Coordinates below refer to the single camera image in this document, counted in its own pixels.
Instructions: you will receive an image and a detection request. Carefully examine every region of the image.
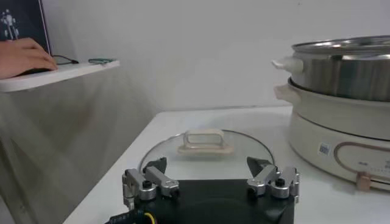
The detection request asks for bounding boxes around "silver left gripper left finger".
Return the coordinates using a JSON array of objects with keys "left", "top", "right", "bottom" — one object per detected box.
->
[{"left": 121, "top": 156, "right": 180, "bottom": 211}]

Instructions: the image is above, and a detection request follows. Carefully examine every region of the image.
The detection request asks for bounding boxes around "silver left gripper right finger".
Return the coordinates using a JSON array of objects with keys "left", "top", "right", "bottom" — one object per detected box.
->
[{"left": 246, "top": 156, "right": 301, "bottom": 203}]

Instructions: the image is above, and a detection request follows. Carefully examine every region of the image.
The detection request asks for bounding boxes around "round glass lid cream handle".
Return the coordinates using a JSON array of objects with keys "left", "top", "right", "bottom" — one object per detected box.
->
[{"left": 138, "top": 128, "right": 277, "bottom": 181}]

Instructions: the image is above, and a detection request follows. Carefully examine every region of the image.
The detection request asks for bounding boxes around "stainless steel steamer pot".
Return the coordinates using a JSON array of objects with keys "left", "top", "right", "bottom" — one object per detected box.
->
[{"left": 273, "top": 77, "right": 390, "bottom": 192}]

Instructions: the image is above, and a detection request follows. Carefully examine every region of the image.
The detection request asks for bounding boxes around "stainless steel steamer basket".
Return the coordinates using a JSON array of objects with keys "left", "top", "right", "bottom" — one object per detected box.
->
[{"left": 271, "top": 35, "right": 390, "bottom": 103}]

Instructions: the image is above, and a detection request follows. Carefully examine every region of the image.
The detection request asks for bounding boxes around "person's bare hand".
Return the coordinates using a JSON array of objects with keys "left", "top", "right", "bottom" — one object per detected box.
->
[{"left": 0, "top": 38, "right": 59, "bottom": 80}]

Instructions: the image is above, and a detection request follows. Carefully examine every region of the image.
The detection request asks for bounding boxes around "green and white gadget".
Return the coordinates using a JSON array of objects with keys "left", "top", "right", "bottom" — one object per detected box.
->
[{"left": 88, "top": 57, "right": 117, "bottom": 65}]

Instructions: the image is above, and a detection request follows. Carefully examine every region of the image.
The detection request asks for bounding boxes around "white side table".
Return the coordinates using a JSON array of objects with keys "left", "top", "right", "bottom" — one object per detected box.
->
[{"left": 0, "top": 60, "right": 121, "bottom": 93}]

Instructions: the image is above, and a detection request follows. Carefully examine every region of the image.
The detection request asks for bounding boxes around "dark computer monitor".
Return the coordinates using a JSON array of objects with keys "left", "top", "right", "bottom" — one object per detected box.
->
[{"left": 0, "top": 0, "right": 52, "bottom": 55}]

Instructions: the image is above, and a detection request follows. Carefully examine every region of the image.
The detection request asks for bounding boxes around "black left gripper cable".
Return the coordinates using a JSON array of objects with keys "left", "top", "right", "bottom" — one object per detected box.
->
[{"left": 105, "top": 209, "right": 157, "bottom": 224}]

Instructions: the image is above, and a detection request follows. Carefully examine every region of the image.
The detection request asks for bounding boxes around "thin black desk cable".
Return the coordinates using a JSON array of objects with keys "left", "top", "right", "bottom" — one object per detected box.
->
[{"left": 51, "top": 54, "right": 79, "bottom": 66}]

